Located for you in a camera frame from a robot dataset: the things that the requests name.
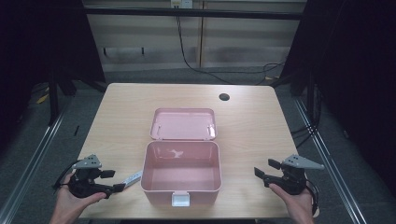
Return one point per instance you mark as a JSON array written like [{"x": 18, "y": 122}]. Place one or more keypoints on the pink plastic box with lid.
[{"x": 182, "y": 161}]

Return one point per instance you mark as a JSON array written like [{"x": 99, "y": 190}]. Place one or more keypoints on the black round table grommet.
[{"x": 224, "y": 96}]

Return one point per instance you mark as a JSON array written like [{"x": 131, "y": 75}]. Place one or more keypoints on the black metal stand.
[
  {"x": 310, "y": 99},
  {"x": 53, "y": 99}
]

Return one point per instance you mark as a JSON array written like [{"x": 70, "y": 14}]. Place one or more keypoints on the black metal crossbar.
[{"x": 193, "y": 13}]

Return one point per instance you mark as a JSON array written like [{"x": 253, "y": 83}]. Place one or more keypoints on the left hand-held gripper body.
[{"x": 83, "y": 186}]

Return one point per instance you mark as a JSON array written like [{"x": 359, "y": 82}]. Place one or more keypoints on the white slim tube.
[{"x": 133, "y": 179}]

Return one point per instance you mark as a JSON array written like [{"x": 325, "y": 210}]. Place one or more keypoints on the person's right hand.
[{"x": 295, "y": 205}]

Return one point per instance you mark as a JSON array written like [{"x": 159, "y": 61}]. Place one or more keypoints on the person's left hand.
[{"x": 70, "y": 207}]

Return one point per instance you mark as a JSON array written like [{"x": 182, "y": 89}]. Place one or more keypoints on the white wall power outlet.
[{"x": 181, "y": 3}]

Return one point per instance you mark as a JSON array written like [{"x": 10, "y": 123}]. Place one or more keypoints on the dark curtain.
[
  {"x": 351, "y": 77},
  {"x": 40, "y": 43}
]

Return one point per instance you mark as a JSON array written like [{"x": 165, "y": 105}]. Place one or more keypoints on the metal floor rail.
[
  {"x": 29, "y": 165},
  {"x": 330, "y": 161}
]

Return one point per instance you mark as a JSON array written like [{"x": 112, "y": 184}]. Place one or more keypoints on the small black floor stick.
[{"x": 76, "y": 130}]

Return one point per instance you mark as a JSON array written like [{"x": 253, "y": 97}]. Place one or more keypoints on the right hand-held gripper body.
[{"x": 294, "y": 179}]

